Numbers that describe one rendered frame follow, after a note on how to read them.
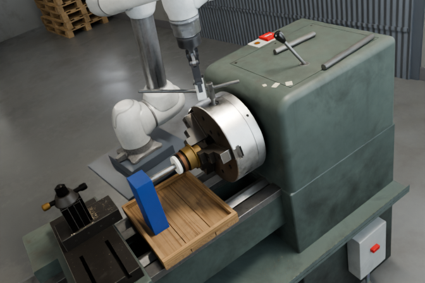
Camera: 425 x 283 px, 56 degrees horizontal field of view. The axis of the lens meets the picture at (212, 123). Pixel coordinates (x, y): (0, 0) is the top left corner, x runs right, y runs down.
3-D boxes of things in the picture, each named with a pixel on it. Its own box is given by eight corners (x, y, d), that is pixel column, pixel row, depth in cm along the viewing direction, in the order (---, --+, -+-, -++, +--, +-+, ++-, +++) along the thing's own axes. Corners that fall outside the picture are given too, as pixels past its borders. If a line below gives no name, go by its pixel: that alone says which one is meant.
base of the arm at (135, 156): (109, 156, 206) (105, 148, 203) (144, 135, 217) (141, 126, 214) (127, 170, 193) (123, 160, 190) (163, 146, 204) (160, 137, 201)
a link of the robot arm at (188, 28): (169, 24, 117) (174, 43, 120) (199, 17, 117) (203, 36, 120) (167, 14, 124) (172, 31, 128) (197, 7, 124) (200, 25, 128)
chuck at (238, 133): (214, 147, 170) (200, 83, 152) (263, 185, 147) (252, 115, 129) (197, 157, 167) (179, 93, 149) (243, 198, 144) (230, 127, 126)
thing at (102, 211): (112, 204, 148) (108, 194, 145) (123, 218, 140) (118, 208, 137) (59, 235, 140) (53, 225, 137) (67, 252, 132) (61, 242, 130)
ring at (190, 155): (190, 136, 146) (168, 148, 142) (203, 146, 139) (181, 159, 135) (196, 156, 151) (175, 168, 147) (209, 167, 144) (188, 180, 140)
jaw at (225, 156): (220, 136, 144) (238, 143, 134) (224, 148, 146) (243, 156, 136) (195, 151, 140) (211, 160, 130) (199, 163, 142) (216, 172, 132)
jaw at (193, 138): (212, 135, 150) (195, 108, 152) (215, 131, 146) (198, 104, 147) (187, 149, 146) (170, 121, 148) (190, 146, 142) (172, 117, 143)
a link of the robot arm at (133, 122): (115, 143, 205) (99, 107, 194) (144, 126, 214) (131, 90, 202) (131, 154, 194) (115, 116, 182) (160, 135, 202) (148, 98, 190)
